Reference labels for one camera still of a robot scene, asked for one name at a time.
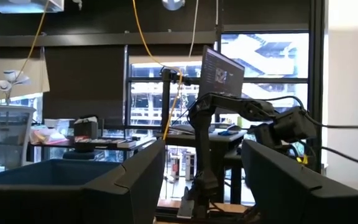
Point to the computer mouse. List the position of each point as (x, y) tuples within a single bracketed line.
[(234, 127)]

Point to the round ceiling lamp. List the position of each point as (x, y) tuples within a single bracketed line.
[(173, 3)]

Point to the black cluttered desk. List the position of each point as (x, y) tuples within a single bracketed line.
[(104, 145)]

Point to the silver arm base bracket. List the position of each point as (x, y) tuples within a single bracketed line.
[(186, 207)]

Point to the green cup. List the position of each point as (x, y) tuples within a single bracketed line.
[(240, 120)]

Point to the white flower decoration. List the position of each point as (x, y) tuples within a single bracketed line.
[(11, 79)]

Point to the black stand post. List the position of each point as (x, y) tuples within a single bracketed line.
[(165, 105)]

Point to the black standing desk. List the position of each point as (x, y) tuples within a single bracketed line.
[(216, 138)]

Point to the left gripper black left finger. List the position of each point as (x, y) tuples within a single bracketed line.
[(73, 202)]

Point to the white mesh office chair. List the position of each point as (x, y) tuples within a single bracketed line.
[(5, 137)]

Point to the black window pillar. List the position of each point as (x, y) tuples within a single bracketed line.
[(317, 77)]

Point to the clear plastic bag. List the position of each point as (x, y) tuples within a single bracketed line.
[(47, 137)]

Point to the black computer monitor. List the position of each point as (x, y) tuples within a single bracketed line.
[(221, 74)]

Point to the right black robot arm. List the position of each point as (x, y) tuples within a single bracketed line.
[(202, 140)]

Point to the black tissue box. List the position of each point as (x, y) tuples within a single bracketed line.
[(85, 129)]

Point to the silver air duct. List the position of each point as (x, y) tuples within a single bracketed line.
[(20, 5)]

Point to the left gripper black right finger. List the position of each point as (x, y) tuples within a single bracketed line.
[(291, 199)]

